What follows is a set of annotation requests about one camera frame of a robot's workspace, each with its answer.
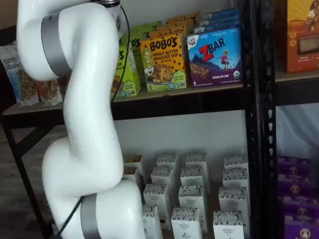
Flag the brown shelf board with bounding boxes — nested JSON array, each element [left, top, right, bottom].
[[275, 69, 319, 83], [2, 83, 244, 116]]

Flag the white botanical print box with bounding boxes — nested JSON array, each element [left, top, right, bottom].
[[180, 166, 204, 188], [223, 153, 249, 173], [185, 151, 208, 173], [150, 166, 175, 190], [171, 207, 201, 239], [144, 183, 168, 212], [222, 168, 249, 190], [178, 185, 205, 212], [212, 210, 244, 239], [157, 153, 179, 175], [218, 186, 250, 215], [141, 204, 164, 239]]

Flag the green Bobo's apple pie box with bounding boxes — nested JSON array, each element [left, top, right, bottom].
[[111, 43, 142, 98], [129, 21, 163, 42], [126, 34, 148, 84]]

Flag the orange Bobo's peanut butter box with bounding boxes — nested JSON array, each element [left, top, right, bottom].
[[140, 34, 187, 93], [159, 17, 195, 34], [166, 11, 200, 25], [149, 24, 188, 40]]

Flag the blue purple ZBar box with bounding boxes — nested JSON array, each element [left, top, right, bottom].
[[205, 7, 239, 20], [199, 14, 240, 27], [193, 21, 240, 35], [186, 27, 243, 88]]

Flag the black metal shelf rack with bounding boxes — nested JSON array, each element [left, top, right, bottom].
[[0, 0, 262, 239], [259, 0, 319, 239]]

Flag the purple snack box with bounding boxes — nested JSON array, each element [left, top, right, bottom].
[[282, 196, 319, 221], [283, 218, 319, 239], [277, 174, 314, 199], [277, 156, 313, 178]]

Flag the orange illustrated cereal box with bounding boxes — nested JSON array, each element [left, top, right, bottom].
[[276, 0, 319, 74]]

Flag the white organic pantry cartons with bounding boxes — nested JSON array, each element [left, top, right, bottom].
[[122, 153, 250, 239]]

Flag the white granola bag red label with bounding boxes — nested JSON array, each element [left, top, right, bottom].
[[34, 76, 63, 107], [58, 76, 71, 97]]

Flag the blue Purely Elizabeth granola bag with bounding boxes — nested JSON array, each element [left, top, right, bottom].
[[0, 45, 40, 108]]

